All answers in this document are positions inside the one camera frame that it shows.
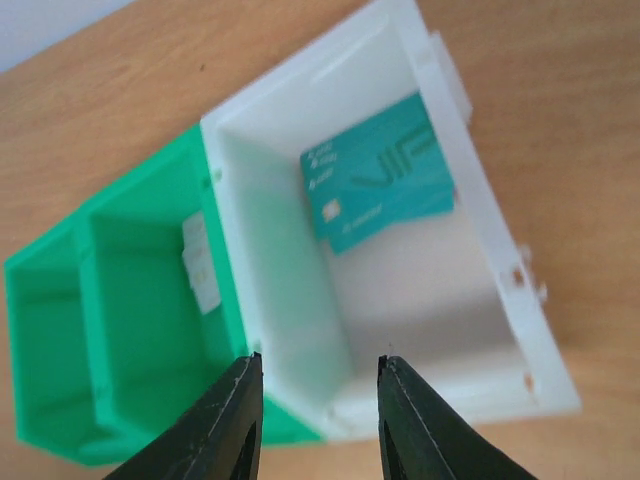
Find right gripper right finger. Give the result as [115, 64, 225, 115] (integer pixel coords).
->
[377, 355, 534, 479]

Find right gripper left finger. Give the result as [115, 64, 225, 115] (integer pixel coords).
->
[107, 352, 263, 479]

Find teal card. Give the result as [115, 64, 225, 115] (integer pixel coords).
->
[327, 186, 455, 254]
[299, 93, 455, 243]

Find white card magnetic stripe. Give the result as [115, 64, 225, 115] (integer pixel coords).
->
[182, 211, 221, 314]

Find middle green bin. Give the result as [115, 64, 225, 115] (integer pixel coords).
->
[74, 124, 324, 466]

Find green bin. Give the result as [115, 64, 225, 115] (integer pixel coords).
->
[5, 227, 96, 459]
[74, 124, 324, 466]

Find white bin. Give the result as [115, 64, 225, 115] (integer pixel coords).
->
[200, 1, 581, 442]

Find left green bin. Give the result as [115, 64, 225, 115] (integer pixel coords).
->
[5, 227, 96, 459]

